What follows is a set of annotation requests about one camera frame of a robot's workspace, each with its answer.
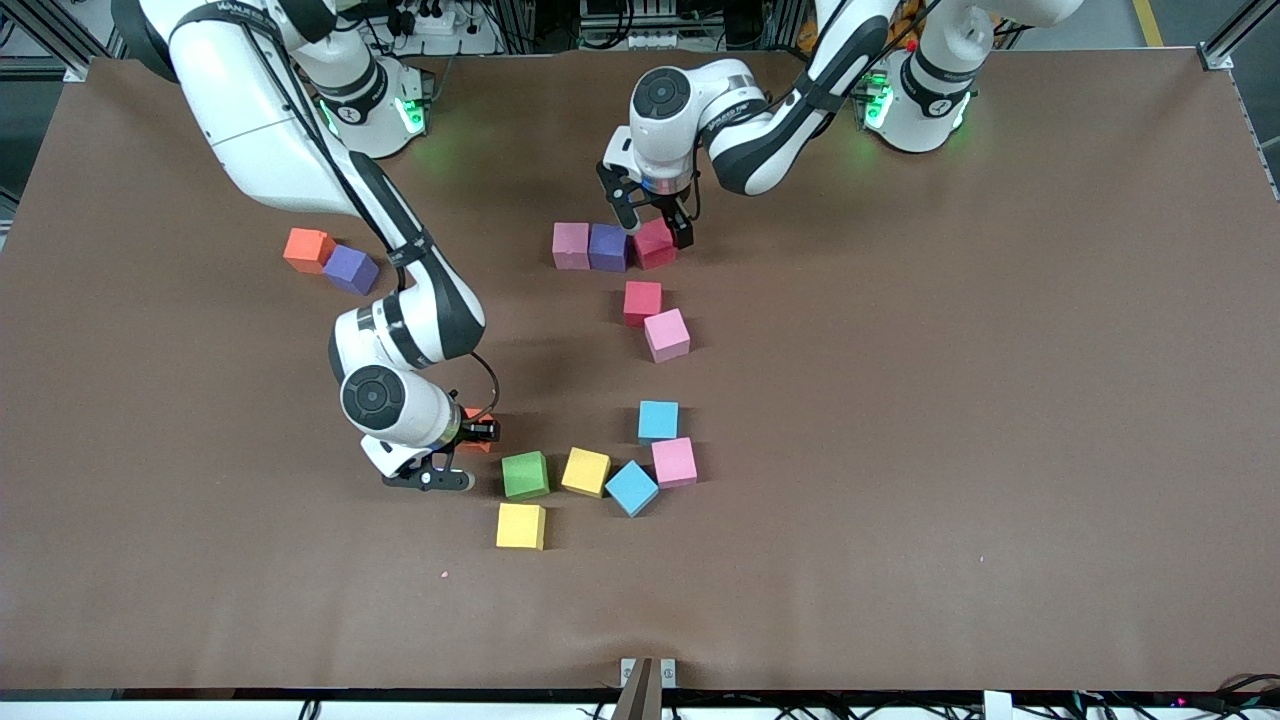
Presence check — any brown wedge post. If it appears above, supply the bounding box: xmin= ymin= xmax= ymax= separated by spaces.
xmin=612 ymin=657 xmax=656 ymax=720

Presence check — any purple foam block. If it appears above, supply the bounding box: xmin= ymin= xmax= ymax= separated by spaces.
xmin=588 ymin=223 xmax=631 ymax=273
xmin=322 ymin=244 xmax=381 ymax=297

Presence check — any yellow foam block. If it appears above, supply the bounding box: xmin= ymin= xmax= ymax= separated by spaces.
xmin=560 ymin=447 xmax=612 ymax=499
xmin=496 ymin=502 xmax=547 ymax=551

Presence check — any aluminium frame corner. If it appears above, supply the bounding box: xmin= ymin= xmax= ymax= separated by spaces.
xmin=0 ymin=0 xmax=151 ymax=81
xmin=1195 ymin=0 xmax=1280 ymax=71

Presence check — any green foam block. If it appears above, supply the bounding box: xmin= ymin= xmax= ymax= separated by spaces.
xmin=501 ymin=450 xmax=551 ymax=501

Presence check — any small metal bracket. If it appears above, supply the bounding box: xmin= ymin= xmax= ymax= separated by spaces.
xmin=620 ymin=657 xmax=678 ymax=689

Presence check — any blue foam block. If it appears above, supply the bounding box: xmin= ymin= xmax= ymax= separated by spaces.
xmin=604 ymin=459 xmax=661 ymax=518
xmin=638 ymin=400 xmax=680 ymax=445

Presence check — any white power strip with plugs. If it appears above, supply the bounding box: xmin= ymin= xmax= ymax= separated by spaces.
xmin=385 ymin=0 xmax=471 ymax=36

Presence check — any pink foam block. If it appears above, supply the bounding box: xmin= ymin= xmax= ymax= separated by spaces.
xmin=651 ymin=437 xmax=699 ymax=489
xmin=552 ymin=222 xmax=593 ymax=271
xmin=643 ymin=308 xmax=692 ymax=364

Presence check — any white table edge rail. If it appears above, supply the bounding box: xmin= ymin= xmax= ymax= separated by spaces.
xmin=0 ymin=697 xmax=1280 ymax=720

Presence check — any brown paper table cover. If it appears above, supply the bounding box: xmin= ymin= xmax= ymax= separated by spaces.
xmin=0 ymin=48 xmax=1280 ymax=693

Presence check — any red foam block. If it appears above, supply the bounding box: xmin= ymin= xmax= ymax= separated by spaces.
xmin=630 ymin=218 xmax=677 ymax=271
xmin=622 ymin=282 xmax=662 ymax=330

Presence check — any dark equipment unit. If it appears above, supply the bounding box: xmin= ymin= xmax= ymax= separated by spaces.
xmin=580 ymin=0 xmax=701 ymax=29

